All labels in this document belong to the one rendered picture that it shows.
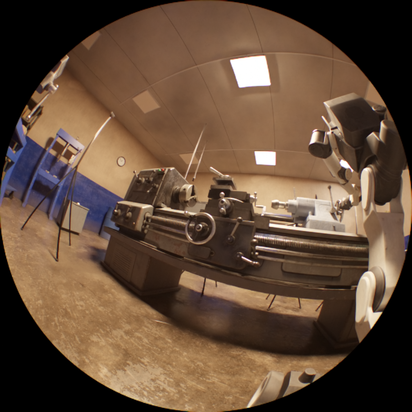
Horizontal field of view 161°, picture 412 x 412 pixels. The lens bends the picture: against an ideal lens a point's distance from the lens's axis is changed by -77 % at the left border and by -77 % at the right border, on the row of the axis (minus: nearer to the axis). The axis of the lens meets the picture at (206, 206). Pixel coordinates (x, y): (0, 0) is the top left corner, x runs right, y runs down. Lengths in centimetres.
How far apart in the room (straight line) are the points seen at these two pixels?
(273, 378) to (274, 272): 70
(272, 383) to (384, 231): 54
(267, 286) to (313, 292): 28
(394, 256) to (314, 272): 68
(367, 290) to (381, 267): 8
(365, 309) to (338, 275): 71
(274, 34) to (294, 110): 158
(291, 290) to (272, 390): 56
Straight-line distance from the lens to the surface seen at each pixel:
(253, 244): 74
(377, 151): 56
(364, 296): 51
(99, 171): 467
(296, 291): 90
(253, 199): 109
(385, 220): 57
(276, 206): 132
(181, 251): 121
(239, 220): 83
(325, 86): 322
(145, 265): 135
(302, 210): 132
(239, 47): 288
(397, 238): 58
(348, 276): 123
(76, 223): 314
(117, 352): 77
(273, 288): 87
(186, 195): 150
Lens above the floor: 57
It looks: 17 degrees up
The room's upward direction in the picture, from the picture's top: 15 degrees clockwise
